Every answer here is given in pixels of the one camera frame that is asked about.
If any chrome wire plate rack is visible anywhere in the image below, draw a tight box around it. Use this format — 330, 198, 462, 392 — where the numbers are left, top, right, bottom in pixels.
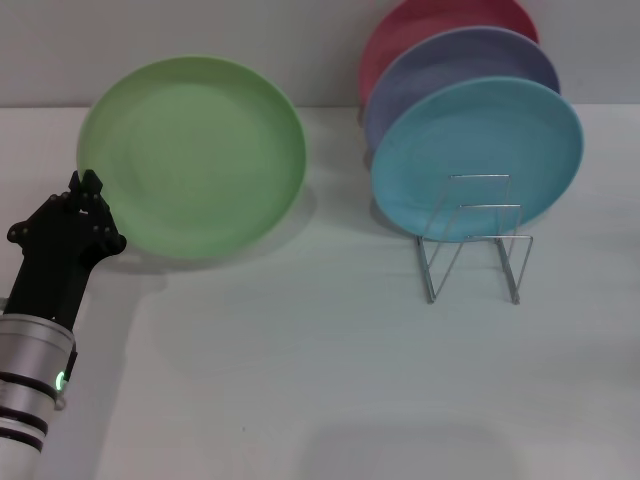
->
415, 173, 535, 306

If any blue plastic plate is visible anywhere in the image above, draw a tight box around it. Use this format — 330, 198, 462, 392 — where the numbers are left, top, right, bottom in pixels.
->
370, 76, 585, 237

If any green plastic plate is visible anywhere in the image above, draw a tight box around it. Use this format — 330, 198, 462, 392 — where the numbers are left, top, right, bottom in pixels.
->
77, 54, 308, 261

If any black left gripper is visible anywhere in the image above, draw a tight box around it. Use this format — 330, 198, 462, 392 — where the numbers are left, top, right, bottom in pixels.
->
4, 169, 126, 332

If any red plastic plate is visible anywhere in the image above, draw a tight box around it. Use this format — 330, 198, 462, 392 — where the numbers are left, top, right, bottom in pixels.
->
357, 0, 541, 109

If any purple plastic plate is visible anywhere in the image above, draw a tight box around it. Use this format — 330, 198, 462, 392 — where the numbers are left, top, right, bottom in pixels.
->
363, 25, 562, 151

